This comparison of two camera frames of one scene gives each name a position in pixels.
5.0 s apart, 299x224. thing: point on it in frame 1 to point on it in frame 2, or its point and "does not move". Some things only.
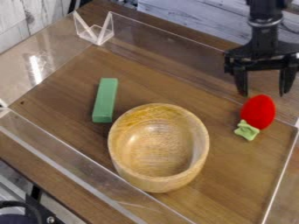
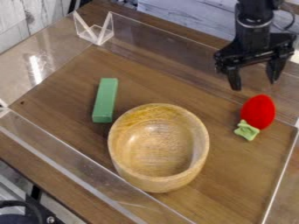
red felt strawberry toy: (257, 112) does not move
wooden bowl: (158, 144) does not move
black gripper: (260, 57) to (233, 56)
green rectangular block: (105, 101) does not move
